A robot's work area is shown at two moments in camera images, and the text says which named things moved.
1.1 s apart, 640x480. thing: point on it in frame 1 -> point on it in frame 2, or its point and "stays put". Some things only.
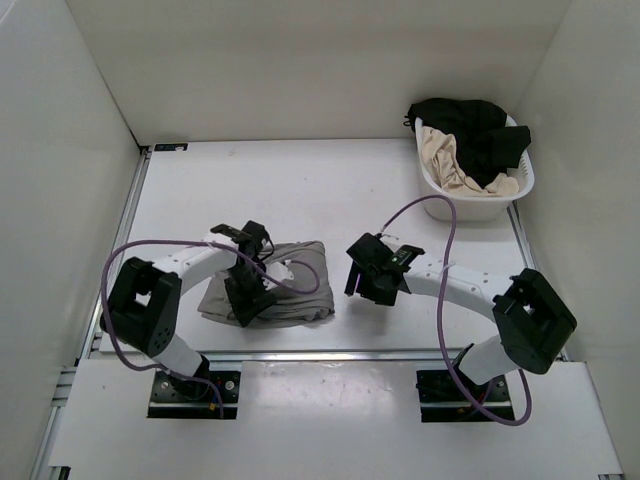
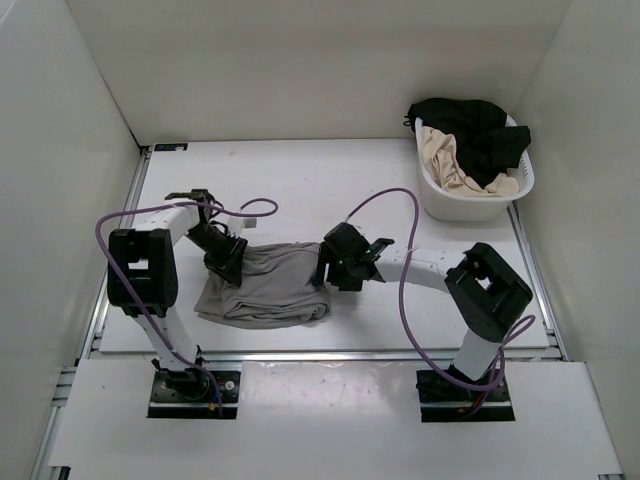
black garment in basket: [485, 145] stays put
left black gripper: [242, 305] -> [227, 265]
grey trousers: [290, 306] stays put
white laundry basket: [469, 208] stays put
